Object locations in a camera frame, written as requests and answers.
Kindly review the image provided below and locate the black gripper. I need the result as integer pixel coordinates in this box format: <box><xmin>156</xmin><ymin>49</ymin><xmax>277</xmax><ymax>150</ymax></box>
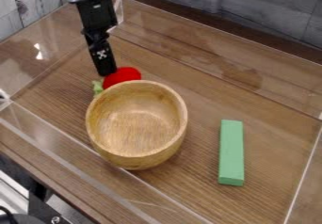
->
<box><xmin>71</xmin><ymin>0</ymin><xmax>118</xmax><ymax>76</ymax></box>

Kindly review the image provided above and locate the red plush fruit green leaf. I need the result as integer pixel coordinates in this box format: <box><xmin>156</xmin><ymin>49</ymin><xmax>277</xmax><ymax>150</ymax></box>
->
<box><xmin>93</xmin><ymin>67</ymin><xmax>142</xmax><ymax>95</ymax></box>

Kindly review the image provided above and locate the wooden bowl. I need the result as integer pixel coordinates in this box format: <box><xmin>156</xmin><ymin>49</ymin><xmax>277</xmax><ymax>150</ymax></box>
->
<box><xmin>86</xmin><ymin>80</ymin><xmax>189</xmax><ymax>170</ymax></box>

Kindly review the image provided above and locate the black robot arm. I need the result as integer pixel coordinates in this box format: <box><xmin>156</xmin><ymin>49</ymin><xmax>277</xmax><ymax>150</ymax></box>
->
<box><xmin>70</xmin><ymin>0</ymin><xmax>118</xmax><ymax>76</ymax></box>

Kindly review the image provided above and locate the green rectangular block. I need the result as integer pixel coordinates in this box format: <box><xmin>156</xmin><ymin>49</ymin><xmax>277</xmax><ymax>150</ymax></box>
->
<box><xmin>218</xmin><ymin>120</ymin><xmax>245</xmax><ymax>186</ymax></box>

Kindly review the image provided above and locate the black metal stand base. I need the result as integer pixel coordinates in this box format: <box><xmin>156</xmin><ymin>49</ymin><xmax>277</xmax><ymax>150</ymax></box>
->
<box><xmin>0</xmin><ymin>191</ymin><xmax>65</xmax><ymax>224</ymax></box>

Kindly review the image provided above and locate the clear acrylic corner bracket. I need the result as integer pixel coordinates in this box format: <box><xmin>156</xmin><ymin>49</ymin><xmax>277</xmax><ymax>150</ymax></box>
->
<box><xmin>113</xmin><ymin>0</ymin><xmax>125</xmax><ymax>24</ymax></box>

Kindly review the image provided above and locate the clear acrylic tray wall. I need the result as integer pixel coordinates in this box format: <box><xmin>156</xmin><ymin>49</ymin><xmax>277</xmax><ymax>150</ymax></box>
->
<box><xmin>2</xmin><ymin>88</ymin><xmax>322</xmax><ymax>224</ymax></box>

